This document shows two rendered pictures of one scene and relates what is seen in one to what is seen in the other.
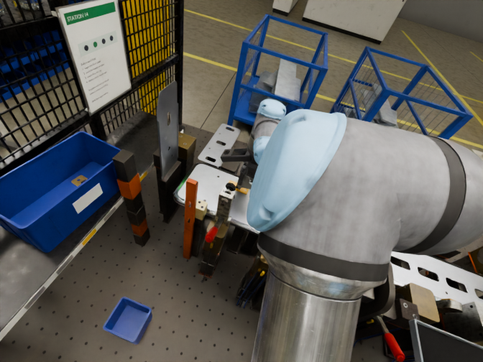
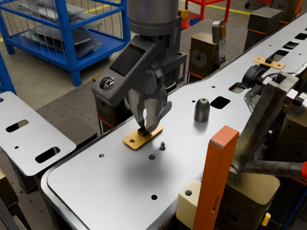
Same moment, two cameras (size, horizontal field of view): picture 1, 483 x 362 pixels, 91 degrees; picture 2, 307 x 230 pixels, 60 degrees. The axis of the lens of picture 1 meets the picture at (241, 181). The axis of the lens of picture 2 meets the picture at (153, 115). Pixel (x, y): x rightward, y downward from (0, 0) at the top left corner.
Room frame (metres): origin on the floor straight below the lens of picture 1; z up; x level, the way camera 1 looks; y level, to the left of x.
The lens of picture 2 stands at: (0.34, 0.30, 1.36)
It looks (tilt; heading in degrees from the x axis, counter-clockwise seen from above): 38 degrees down; 307
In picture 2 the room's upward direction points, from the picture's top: straight up
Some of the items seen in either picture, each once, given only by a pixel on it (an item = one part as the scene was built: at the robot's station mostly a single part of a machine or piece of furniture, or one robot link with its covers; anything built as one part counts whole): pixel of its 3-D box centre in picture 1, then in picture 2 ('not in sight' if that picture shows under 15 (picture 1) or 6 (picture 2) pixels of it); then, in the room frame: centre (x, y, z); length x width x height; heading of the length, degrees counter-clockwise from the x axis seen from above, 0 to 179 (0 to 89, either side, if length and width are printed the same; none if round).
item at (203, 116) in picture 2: not in sight; (202, 111); (0.53, -0.11, 1.02); 0.03 x 0.03 x 0.07
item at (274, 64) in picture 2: not in sight; (269, 61); (0.50, -0.45, 1.01); 0.08 x 0.04 x 0.01; 175
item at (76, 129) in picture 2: (227, 181); (80, 169); (0.75, 0.07, 0.84); 0.12 x 0.07 x 0.28; 175
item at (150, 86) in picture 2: (256, 161); (155, 54); (0.59, -0.03, 1.16); 0.09 x 0.08 x 0.12; 85
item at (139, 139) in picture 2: (238, 186); (143, 132); (0.59, 0.01, 1.01); 0.08 x 0.04 x 0.01; 85
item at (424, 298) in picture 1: (381, 320); not in sight; (0.31, -0.60, 0.89); 0.12 x 0.08 x 0.38; 175
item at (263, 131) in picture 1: (274, 146); not in sight; (0.49, -0.06, 1.32); 0.11 x 0.11 x 0.08; 9
